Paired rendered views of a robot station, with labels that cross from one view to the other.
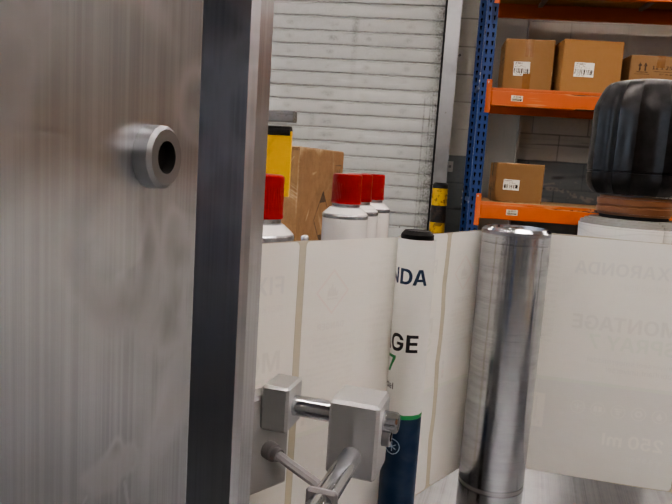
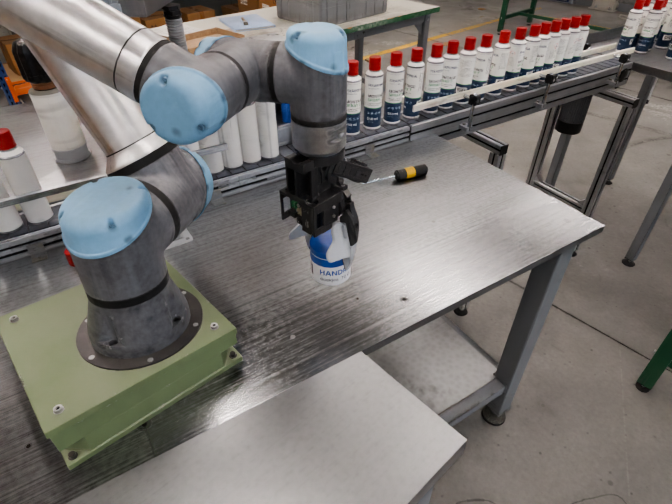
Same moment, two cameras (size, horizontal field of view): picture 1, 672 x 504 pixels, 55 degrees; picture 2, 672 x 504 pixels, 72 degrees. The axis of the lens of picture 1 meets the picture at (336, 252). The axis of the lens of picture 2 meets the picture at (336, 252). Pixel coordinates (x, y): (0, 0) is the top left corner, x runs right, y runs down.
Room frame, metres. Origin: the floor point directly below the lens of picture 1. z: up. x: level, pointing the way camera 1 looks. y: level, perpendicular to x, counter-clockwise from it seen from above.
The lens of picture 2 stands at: (0.93, 1.04, 1.47)
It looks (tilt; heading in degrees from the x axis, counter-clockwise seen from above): 39 degrees down; 221
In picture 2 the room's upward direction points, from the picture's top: straight up
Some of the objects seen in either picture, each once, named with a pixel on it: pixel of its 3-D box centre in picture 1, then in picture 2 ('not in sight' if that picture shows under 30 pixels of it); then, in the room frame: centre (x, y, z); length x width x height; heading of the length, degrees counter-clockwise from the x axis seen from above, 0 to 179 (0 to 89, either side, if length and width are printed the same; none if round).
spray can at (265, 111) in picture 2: not in sight; (266, 119); (0.19, 0.15, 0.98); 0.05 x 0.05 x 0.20
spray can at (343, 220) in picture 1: (341, 264); (21, 177); (0.72, -0.01, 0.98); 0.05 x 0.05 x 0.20
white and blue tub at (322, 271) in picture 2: not in sight; (330, 257); (0.47, 0.63, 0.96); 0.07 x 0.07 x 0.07
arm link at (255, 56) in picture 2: not in sight; (238, 72); (0.55, 0.55, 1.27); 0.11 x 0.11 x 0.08; 27
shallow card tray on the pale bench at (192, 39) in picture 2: not in sight; (204, 40); (-0.52, -1.14, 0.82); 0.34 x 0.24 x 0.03; 179
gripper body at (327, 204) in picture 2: not in sight; (317, 186); (0.50, 0.63, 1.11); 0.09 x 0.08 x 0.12; 179
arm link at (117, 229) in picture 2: not in sight; (117, 234); (0.74, 0.46, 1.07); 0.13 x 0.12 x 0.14; 27
